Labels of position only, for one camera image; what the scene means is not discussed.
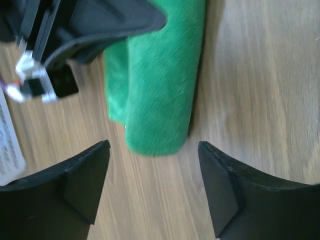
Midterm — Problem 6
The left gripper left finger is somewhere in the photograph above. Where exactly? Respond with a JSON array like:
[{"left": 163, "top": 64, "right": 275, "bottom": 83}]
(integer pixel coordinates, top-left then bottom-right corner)
[{"left": 0, "top": 140, "right": 111, "bottom": 240}]

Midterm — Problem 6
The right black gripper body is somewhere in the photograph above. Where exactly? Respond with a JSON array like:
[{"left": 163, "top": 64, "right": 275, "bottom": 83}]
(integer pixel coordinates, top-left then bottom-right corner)
[{"left": 0, "top": 0, "right": 105, "bottom": 70}]

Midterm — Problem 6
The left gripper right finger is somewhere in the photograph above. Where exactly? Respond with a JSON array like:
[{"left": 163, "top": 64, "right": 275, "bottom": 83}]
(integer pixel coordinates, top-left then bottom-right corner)
[{"left": 198, "top": 141, "right": 320, "bottom": 240}]

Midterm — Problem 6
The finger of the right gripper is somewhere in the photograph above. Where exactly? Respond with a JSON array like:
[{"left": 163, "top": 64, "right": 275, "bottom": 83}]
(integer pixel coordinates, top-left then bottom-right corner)
[{"left": 42, "top": 0, "right": 167, "bottom": 69}]

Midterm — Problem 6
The green towel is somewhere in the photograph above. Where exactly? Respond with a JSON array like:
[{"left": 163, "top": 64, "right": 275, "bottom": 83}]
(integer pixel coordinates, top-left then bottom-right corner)
[{"left": 103, "top": 0, "right": 206, "bottom": 156}]

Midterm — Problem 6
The white plastic basket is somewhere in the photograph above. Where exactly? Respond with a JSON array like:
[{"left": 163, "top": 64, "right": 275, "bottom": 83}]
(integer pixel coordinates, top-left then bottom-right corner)
[{"left": 0, "top": 90, "right": 27, "bottom": 186}]

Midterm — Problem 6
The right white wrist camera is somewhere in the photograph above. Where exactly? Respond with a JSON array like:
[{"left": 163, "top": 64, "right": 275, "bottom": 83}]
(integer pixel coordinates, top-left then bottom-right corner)
[{"left": 14, "top": 41, "right": 80, "bottom": 105}]

